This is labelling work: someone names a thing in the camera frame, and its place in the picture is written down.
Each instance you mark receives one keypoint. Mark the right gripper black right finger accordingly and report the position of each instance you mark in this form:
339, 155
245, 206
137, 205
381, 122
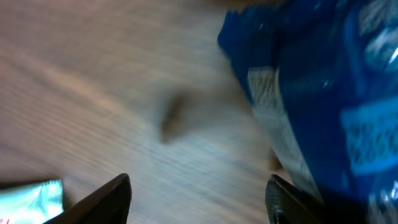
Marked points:
286, 204

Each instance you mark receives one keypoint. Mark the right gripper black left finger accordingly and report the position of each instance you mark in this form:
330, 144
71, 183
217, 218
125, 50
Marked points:
107, 205

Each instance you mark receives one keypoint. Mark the teal wet wipes pack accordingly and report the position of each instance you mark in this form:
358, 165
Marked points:
32, 203

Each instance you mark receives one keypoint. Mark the blue Oreo cookie pack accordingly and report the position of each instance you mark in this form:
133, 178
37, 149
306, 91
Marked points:
321, 78

